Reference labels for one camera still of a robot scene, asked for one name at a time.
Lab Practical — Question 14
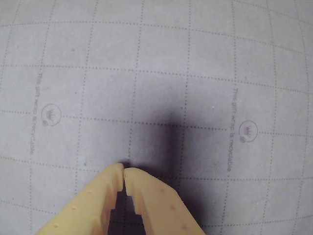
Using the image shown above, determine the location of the grey gridded gift wrap sheet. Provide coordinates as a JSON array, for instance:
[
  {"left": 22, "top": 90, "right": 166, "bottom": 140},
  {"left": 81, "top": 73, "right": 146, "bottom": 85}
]
[{"left": 0, "top": 0, "right": 313, "bottom": 235}]

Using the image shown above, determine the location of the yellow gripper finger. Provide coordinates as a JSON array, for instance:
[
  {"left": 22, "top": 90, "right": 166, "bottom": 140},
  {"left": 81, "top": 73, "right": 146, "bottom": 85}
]
[
  {"left": 124, "top": 167, "right": 206, "bottom": 235},
  {"left": 34, "top": 163, "right": 125, "bottom": 235}
]

